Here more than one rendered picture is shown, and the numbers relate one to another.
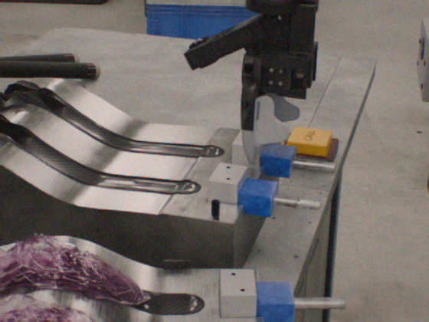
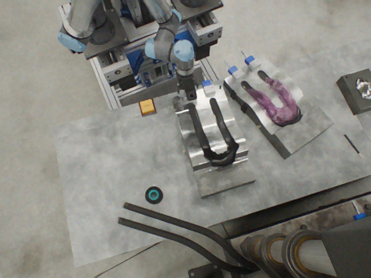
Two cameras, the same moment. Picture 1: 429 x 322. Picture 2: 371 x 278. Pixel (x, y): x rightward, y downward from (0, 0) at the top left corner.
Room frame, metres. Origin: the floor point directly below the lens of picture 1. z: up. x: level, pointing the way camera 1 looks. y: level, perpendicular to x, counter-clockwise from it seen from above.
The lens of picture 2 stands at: (1.40, 0.54, 2.21)
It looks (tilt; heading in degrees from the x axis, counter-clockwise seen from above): 71 degrees down; 243
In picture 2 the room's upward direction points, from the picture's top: 6 degrees counter-clockwise
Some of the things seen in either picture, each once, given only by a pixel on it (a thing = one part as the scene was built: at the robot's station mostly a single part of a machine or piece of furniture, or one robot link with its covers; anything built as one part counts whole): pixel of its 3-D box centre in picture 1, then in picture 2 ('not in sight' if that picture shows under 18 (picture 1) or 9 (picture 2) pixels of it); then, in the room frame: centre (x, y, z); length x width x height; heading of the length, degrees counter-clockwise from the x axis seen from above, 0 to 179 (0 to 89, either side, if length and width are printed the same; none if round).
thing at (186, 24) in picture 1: (211, 15); not in sight; (4.32, 0.02, 0.11); 0.61 x 0.41 x 0.22; 86
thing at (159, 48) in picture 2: not in sight; (161, 46); (1.13, -0.16, 1.20); 0.11 x 0.11 x 0.08; 42
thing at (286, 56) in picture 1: (279, 45); (185, 75); (1.07, -0.08, 1.05); 0.09 x 0.08 x 0.12; 75
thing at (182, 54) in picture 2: not in sight; (183, 54); (1.08, -0.07, 1.21); 0.09 x 0.08 x 0.11; 132
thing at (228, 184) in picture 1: (266, 198); (206, 83); (0.96, -0.06, 0.89); 0.13 x 0.05 x 0.05; 75
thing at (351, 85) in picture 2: not in sight; (361, 91); (0.31, 0.38, 0.84); 0.20 x 0.15 x 0.07; 75
